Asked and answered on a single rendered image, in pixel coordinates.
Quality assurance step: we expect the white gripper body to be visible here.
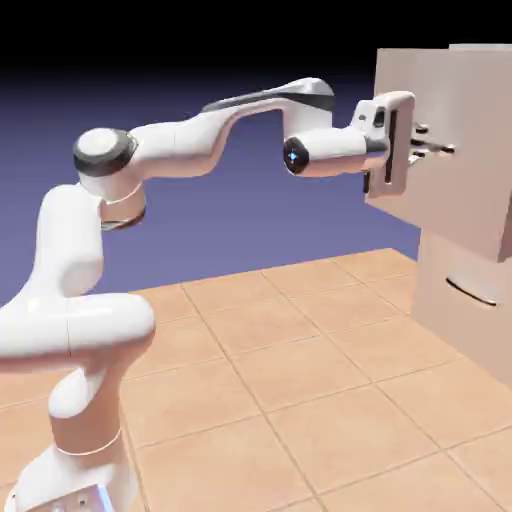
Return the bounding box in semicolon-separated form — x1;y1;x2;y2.
362;90;416;200

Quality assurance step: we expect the curved metal drawer handle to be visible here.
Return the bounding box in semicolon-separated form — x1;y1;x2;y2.
410;138;457;156
444;275;500;308

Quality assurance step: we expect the light wood drawer front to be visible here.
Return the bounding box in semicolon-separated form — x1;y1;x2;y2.
364;46;505;264
416;230;512;390

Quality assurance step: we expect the light wood cabinet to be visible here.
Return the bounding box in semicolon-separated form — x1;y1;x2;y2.
415;42;512;391

